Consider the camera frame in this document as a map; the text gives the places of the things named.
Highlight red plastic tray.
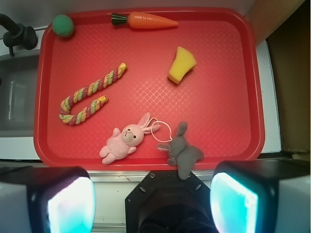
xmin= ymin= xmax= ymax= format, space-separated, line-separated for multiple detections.
xmin=34 ymin=8 xmax=265 ymax=170

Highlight pink plush bunny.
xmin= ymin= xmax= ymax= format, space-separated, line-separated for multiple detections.
xmin=99 ymin=113 xmax=161 ymax=165

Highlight black kitchen faucet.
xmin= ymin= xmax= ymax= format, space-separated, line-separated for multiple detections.
xmin=0 ymin=14 xmax=38 ymax=57

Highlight steel kitchen sink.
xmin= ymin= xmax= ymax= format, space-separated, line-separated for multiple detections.
xmin=0 ymin=55 xmax=39 ymax=137

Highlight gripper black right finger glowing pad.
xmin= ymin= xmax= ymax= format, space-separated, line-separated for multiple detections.
xmin=210 ymin=160 xmax=311 ymax=233

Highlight orange plastic toy carrot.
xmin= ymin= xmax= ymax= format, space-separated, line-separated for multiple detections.
xmin=111 ymin=12 xmax=179 ymax=29

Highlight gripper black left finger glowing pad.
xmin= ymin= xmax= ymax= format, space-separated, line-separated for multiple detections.
xmin=0 ymin=166 xmax=95 ymax=233

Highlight grey plush bunny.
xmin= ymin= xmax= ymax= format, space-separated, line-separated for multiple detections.
xmin=157 ymin=121 xmax=204 ymax=180

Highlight green textured ball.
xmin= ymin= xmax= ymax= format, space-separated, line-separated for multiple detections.
xmin=52 ymin=15 xmax=74 ymax=38

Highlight yellow sponge cheese wedge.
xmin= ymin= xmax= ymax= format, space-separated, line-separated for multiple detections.
xmin=168 ymin=46 xmax=197 ymax=84

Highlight multicolour twisted rope toy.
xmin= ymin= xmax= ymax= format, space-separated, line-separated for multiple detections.
xmin=59 ymin=63 xmax=127 ymax=125

